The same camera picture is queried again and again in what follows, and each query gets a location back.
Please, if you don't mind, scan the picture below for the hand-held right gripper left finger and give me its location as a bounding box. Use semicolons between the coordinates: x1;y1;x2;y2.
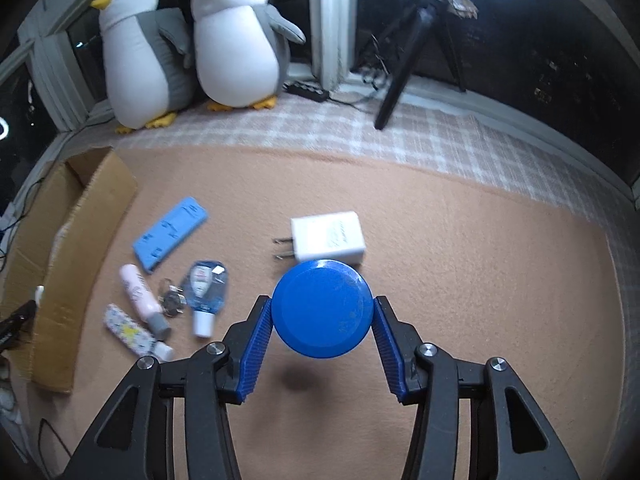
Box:
62;295;274;480

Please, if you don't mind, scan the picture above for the peach blanket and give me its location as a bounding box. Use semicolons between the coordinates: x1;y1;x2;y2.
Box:
0;145;632;480

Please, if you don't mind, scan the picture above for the large penguin plush toy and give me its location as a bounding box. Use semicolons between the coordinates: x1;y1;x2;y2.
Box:
90;0;197;135

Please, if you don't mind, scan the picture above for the small penguin plush toy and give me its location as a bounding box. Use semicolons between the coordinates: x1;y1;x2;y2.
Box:
191;0;307;112

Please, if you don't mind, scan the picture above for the pink small bottle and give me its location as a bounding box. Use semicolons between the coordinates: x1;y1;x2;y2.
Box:
119;263;172;340

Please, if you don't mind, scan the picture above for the white window frame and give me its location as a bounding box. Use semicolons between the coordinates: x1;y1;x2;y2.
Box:
17;0;362;132

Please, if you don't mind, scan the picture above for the black ring light cable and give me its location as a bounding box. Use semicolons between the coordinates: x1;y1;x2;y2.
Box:
327;35;397;109

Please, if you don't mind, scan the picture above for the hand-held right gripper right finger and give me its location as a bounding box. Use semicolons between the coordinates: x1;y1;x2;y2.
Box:
371;295;581;480

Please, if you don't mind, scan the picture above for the white patterned lighter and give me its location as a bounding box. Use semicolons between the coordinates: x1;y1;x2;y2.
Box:
103;303;176;362

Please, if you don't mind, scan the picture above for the plaid cloth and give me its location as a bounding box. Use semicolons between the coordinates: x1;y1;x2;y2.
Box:
75;85;632;202

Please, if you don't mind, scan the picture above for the black power strip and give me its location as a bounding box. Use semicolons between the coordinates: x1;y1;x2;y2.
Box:
283;80;331;103

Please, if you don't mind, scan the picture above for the black power cable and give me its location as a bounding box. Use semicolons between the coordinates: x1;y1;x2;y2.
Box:
0;180;42;272

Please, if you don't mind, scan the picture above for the brown cardboard box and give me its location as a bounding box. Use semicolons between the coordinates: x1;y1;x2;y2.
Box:
0;146;141;395

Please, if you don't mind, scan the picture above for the clear blue sanitizer bottle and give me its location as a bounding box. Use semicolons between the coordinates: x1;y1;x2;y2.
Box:
182;260;229;339

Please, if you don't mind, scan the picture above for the white wall charger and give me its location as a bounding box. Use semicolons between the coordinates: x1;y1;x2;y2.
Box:
271;211;367;267

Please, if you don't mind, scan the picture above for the black tripod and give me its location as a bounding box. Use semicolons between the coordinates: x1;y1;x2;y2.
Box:
357;0;468;131

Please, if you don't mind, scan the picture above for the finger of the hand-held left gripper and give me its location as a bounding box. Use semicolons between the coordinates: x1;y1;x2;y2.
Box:
0;299;39;353

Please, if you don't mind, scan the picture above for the light blue phone stand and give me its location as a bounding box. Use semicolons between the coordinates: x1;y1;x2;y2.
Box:
132;196;209;275

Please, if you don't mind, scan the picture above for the round blue lid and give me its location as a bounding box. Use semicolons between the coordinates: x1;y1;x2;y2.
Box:
271;258;377;359

